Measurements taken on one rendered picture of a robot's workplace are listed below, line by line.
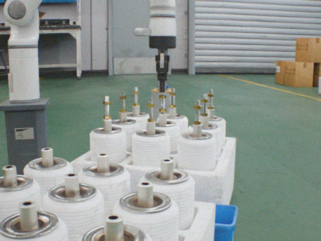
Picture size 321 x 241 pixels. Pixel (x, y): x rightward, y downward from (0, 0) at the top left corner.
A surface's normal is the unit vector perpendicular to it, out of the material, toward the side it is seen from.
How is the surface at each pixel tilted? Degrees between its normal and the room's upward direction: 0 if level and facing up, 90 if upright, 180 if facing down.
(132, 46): 90
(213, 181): 90
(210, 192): 90
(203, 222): 0
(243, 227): 0
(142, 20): 90
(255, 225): 0
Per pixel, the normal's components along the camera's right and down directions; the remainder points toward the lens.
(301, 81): 0.15, 0.19
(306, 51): -0.98, 0.04
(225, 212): -0.26, 0.15
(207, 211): 0.00, -0.98
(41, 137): 0.80, 0.06
